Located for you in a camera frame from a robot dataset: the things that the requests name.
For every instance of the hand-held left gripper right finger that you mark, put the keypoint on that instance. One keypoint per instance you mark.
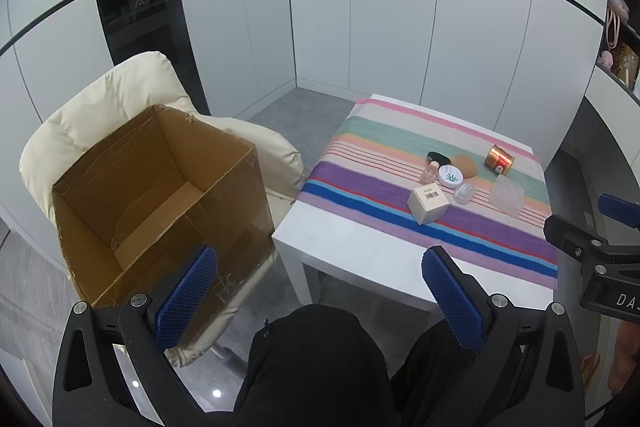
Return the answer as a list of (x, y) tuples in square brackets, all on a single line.
[(452, 302)]

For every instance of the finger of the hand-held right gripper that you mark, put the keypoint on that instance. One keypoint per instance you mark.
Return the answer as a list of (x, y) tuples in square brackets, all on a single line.
[(620, 209), (570, 232)]

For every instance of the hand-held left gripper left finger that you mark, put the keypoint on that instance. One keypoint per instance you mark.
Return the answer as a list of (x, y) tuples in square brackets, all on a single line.
[(187, 292)]

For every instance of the clear plastic box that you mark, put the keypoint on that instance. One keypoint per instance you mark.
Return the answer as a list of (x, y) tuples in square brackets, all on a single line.
[(506, 197)]

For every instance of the small white carton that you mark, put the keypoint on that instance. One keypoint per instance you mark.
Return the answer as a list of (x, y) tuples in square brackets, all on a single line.
[(425, 209)]

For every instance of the copper metal can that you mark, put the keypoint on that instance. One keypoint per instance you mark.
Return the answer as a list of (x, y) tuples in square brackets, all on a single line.
[(497, 157)]

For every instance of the small clear jar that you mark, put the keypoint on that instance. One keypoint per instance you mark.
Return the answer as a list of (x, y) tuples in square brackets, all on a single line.
[(463, 194)]

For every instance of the brown cardboard box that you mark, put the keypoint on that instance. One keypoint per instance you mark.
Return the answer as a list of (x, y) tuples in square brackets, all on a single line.
[(150, 187)]

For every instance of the beige makeup sponge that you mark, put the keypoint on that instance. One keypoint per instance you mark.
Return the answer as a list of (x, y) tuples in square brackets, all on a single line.
[(465, 164)]

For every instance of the white round compact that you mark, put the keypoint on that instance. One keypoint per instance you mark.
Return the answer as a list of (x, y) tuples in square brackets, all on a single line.
[(449, 177)]

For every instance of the small pink bottle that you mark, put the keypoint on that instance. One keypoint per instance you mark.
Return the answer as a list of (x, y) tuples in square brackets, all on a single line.
[(430, 174)]

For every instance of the black round puff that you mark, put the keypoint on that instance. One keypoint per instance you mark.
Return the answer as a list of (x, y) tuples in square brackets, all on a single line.
[(436, 155)]

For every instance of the person's right hand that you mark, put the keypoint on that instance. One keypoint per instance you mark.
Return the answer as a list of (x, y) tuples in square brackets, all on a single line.
[(622, 357)]

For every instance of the red orange packet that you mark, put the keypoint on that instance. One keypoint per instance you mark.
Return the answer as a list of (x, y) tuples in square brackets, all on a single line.
[(590, 367)]

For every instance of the white curved cabinet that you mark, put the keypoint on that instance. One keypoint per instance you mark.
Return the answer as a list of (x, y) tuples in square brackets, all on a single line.
[(612, 107)]

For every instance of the white table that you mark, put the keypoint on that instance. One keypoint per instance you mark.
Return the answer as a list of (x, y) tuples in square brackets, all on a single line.
[(350, 252)]

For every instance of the brown paper bag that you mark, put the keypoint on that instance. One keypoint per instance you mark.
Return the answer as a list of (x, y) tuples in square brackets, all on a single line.
[(627, 62)]

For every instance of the pink pompom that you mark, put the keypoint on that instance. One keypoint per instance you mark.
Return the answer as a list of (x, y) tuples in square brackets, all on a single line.
[(605, 58)]

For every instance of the striped colourful cloth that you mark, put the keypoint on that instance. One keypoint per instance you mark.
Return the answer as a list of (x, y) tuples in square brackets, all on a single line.
[(360, 177)]

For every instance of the pink plush toy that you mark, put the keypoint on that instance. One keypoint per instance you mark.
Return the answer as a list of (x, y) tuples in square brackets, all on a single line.
[(620, 4)]

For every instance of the cream padded chair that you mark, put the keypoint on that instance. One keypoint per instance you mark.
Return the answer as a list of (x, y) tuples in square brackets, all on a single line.
[(125, 82)]

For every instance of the dark glass panel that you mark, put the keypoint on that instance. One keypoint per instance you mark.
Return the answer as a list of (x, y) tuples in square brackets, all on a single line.
[(135, 7)]

